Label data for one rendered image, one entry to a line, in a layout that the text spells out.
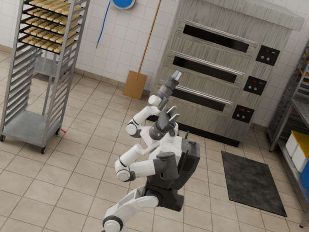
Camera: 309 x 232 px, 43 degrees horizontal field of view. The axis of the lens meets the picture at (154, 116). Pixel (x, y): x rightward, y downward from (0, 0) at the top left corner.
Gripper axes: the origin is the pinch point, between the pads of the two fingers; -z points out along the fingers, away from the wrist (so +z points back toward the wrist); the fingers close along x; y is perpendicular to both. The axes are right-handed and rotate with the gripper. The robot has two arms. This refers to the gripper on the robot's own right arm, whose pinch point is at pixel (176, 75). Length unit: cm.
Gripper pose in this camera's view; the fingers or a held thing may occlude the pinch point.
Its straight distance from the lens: 275.1
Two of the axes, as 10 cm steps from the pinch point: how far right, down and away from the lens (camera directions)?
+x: -3.7, -1.5, -9.1
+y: -7.3, -5.6, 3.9
